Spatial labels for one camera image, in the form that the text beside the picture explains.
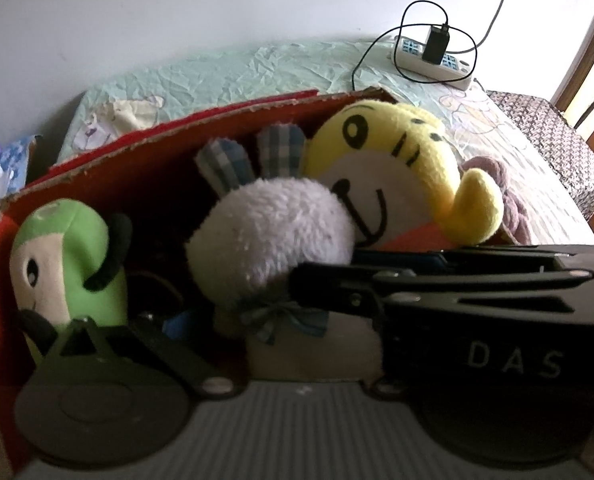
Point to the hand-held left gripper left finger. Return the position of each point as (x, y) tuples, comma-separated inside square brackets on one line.
[(177, 324)]

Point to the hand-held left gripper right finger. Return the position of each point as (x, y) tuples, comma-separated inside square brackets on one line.
[(388, 389)]

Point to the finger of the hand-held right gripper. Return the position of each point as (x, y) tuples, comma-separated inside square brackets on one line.
[(402, 259), (337, 282)]

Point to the white plush rabbit blue bow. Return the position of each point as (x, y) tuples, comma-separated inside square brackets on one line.
[(267, 230)]

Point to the yellow tiger plush toy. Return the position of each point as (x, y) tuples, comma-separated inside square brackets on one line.
[(417, 160)]

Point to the mauve plush toy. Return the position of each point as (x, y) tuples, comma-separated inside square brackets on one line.
[(514, 210)]

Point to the green plush toy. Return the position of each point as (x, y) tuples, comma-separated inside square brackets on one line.
[(72, 240)]

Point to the red cardboard box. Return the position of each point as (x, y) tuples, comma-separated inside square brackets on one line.
[(127, 145)]

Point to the white power strip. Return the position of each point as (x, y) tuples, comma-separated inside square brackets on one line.
[(452, 72)]

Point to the black charger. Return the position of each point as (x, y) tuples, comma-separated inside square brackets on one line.
[(434, 45)]

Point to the blue patterned pack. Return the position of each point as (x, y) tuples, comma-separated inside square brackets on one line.
[(17, 160)]

